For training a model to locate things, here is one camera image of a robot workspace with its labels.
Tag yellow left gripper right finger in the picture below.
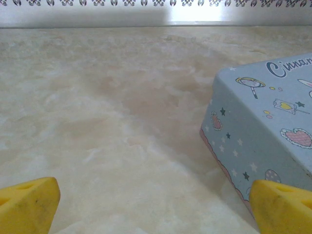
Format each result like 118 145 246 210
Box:
248 179 312 234

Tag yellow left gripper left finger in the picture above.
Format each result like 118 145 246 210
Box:
0 176 61 234

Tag grey-blue plastic bag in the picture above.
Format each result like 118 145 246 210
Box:
199 52 312 220

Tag aluminium rear frame rail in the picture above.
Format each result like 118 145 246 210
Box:
0 20 312 28

